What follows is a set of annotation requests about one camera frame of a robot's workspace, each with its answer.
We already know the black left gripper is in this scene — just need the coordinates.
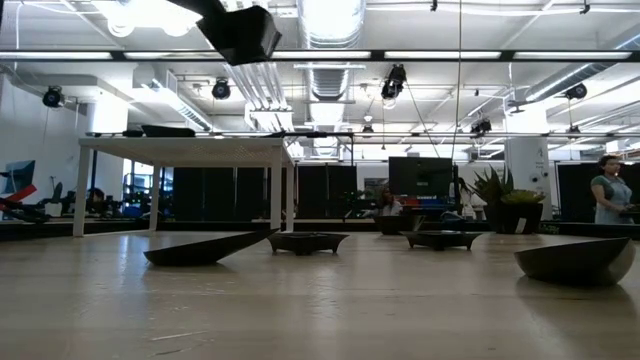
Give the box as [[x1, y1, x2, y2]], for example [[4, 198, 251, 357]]
[[169, 0, 283, 66]]

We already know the black wavy square plate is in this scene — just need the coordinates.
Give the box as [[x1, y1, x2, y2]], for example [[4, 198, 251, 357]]
[[141, 124, 197, 139], [372, 214, 417, 236]]

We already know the black small square plate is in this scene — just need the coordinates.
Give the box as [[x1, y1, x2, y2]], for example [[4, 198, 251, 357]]
[[267, 231, 350, 257], [399, 229, 484, 252]]

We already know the black teardrop plate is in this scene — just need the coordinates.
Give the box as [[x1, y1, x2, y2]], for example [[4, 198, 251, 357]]
[[143, 228, 279, 268], [513, 236, 637, 288]]

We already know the white perforated shelf riser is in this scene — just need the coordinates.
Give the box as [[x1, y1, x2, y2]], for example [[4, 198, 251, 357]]
[[72, 137, 297, 239]]

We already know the person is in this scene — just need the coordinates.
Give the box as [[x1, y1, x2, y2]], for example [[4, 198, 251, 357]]
[[84, 187, 109, 216], [589, 153, 637, 225], [372, 185, 405, 217]]

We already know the black monitor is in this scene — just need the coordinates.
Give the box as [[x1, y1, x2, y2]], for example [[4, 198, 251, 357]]
[[388, 156, 455, 197]]

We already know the white round column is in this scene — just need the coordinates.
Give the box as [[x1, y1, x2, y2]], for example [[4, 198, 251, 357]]
[[503, 137, 554, 221]]

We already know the potted green succulent plant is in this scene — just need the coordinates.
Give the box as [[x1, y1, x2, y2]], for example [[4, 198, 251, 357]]
[[468, 164, 547, 235]]

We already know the silver ventilation duct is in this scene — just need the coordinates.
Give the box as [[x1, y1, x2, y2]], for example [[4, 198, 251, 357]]
[[297, 0, 367, 101]]

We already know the black ceiling light rail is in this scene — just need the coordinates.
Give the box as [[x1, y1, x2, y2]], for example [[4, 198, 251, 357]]
[[0, 48, 640, 63]]

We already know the black partition wall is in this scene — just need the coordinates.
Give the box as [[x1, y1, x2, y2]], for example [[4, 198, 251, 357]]
[[172, 164, 359, 221], [555, 162, 640, 224]]

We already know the thin hanging cable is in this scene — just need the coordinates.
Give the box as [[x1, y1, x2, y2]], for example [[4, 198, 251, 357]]
[[451, 0, 464, 161]]

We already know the black horizontal rail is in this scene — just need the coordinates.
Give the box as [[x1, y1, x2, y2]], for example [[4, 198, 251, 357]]
[[84, 130, 640, 140]]

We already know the blue wall screen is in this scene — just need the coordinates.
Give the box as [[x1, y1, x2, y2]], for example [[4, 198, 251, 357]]
[[0, 159, 37, 196]]

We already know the silver slanted ceiling duct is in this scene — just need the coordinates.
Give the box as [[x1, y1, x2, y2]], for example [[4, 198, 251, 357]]
[[523, 23, 640, 103]]

